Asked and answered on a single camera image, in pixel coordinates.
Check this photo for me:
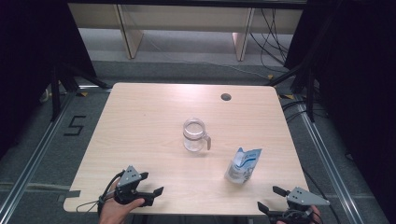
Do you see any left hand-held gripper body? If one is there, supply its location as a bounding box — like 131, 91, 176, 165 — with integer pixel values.
113, 165, 155, 207

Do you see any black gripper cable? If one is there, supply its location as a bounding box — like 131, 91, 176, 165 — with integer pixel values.
302, 169, 343, 224
76, 170, 126, 217

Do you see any clear glass jar with handle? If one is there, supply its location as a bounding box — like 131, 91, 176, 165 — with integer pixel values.
182, 118, 212, 153

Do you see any person's left hand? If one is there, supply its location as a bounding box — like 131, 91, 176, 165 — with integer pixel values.
98, 183, 146, 224

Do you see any person's right hand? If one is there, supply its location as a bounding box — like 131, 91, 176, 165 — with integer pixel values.
307, 205, 322, 224

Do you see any bundle of black cables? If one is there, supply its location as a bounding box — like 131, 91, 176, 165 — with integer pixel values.
248, 8, 290, 74

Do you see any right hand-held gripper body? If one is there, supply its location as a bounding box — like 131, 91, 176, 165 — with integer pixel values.
268, 186, 331, 224

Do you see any black curtain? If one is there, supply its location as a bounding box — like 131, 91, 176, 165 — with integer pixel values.
283, 0, 396, 224
0, 0, 97, 157

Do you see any metal floor rail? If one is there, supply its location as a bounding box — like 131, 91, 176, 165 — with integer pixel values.
0, 92, 78, 224
293, 95, 366, 224

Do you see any black metal stand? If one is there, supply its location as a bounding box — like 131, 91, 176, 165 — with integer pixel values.
49, 62, 113, 123
265, 62, 316, 123

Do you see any blue and white pouch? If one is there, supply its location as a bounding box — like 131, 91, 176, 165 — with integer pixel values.
224, 147, 263, 185

